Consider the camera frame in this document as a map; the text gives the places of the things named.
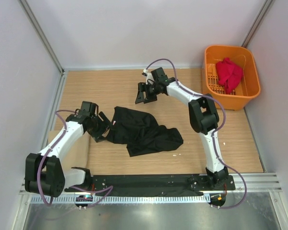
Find aluminium corner post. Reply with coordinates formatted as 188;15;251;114
241;0;275;48
18;0;65;73

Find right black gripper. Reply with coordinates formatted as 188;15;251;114
135;82;159;104

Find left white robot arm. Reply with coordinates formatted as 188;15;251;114
24;101;111;197

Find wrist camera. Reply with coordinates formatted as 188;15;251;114
151;67;168;82
78;101;99;117

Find left aluminium corner post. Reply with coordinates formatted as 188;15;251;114
18;0;65;73

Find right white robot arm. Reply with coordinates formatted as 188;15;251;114
135;68;228;190

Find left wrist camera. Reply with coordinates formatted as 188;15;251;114
78;101;99;117

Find brown cardboard sheet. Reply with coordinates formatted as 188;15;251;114
48;132;90;173

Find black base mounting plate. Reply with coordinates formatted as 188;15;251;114
79;174;236;196

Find aluminium front frame rail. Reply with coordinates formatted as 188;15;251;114
19;172;283;195

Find right aluminium corner post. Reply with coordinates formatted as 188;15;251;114
241;0;275;48

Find black t shirt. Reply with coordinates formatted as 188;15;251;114
107;106;184;157

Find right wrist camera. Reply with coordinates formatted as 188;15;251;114
151;67;168;82

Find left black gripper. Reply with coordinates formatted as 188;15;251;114
87;112;116;142

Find red t shirt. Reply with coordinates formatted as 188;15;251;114
216;57;244;94

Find white slotted cable duct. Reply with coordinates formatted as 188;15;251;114
30;194;211;204

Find orange plastic basket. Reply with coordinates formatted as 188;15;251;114
202;45;261;110

